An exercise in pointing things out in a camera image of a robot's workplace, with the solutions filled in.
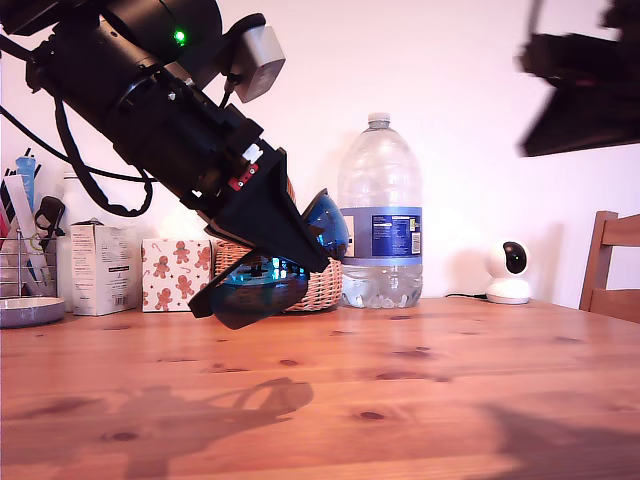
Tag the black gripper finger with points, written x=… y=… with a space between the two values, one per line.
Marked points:
x=590 y=120

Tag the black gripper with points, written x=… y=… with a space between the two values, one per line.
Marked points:
x=175 y=140

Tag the blue mirrored black sunglasses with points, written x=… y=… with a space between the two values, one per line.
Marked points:
x=250 y=305

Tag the gingerbread print tissue box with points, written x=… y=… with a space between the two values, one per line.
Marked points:
x=170 y=275

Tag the large clear water bottle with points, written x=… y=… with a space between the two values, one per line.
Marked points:
x=380 y=165

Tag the white printed carton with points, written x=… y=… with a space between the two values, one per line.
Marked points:
x=102 y=270

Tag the wooden chair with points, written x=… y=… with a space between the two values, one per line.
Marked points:
x=620 y=305

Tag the white bottle with ringed cap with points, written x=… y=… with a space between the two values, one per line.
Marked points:
x=75 y=200

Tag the black clip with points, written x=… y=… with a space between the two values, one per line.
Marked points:
x=50 y=215

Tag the blue tube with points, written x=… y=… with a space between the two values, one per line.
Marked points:
x=27 y=175

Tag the white black-striped packet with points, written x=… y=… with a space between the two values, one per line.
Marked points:
x=22 y=210

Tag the grey shallow dish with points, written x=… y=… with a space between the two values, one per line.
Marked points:
x=30 y=312

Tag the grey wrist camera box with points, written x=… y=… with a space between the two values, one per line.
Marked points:
x=260 y=60

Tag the small white round camera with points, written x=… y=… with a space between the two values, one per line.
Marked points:
x=507 y=290

